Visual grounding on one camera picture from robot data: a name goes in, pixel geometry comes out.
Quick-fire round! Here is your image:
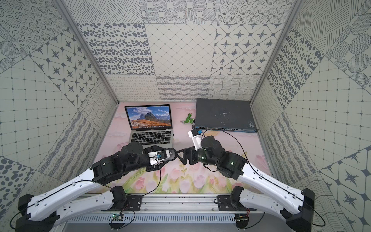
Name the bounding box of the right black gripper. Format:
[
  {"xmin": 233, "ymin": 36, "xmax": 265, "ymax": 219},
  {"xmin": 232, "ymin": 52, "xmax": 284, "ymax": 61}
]
[{"xmin": 174, "ymin": 145, "xmax": 218, "ymax": 167}]

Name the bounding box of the black wireless mouse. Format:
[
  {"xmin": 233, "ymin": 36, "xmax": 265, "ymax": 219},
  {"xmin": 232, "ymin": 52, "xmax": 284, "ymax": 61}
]
[{"xmin": 163, "ymin": 148, "xmax": 177, "ymax": 161}]

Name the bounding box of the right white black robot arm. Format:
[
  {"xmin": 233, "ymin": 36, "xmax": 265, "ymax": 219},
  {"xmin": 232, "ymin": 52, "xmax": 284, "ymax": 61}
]
[{"xmin": 180, "ymin": 135, "xmax": 316, "ymax": 232}]

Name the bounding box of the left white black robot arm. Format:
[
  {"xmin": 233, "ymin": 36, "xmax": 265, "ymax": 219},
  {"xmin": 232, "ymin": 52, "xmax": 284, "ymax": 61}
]
[{"xmin": 11, "ymin": 142, "xmax": 176, "ymax": 232}]

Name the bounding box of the silver open laptop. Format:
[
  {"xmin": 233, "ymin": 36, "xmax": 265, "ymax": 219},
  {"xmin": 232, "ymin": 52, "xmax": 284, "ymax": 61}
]
[{"xmin": 125, "ymin": 104, "xmax": 174, "ymax": 148}]

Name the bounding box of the pink floral table mat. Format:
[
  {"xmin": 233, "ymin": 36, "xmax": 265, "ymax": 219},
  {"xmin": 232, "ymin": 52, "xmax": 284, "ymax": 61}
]
[{"xmin": 93, "ymin": 102, "xmax": 271, "ymax": 195}]

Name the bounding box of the aluminium mounting rail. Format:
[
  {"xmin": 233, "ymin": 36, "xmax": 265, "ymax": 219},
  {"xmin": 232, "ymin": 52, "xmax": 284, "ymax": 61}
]
[{"xmin": 60, "ymin": 192, "xmax": 299, "ymax": 214}]

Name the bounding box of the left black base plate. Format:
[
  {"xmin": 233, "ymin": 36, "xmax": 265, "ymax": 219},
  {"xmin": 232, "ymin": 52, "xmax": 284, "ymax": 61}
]
[{"xmin": 104, "ymin": 195, "xmax": 143, "ymax": 212}]

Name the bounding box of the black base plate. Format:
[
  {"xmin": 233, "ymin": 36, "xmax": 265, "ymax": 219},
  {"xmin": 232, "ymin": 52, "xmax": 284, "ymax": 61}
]
[
  {"xmin": 216, "ymin": 195, "xmax": 247, "ymax": 212},
  {"xmin": 104, "ymin": 195, "xmax": 143, "ymax": 212}
]

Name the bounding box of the dark grey network switch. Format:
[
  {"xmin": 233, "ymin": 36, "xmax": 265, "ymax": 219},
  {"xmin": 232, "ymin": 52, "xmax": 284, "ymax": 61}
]
[{"xmin": 195, "ymin": 99, "xmax": 258, "ymax": 133}]

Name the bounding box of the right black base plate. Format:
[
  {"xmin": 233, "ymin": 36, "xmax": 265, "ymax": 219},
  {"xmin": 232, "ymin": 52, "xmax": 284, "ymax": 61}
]
[{"xmin": 216, "ymin": 195, "xmax": 247, "ymax": 212}]

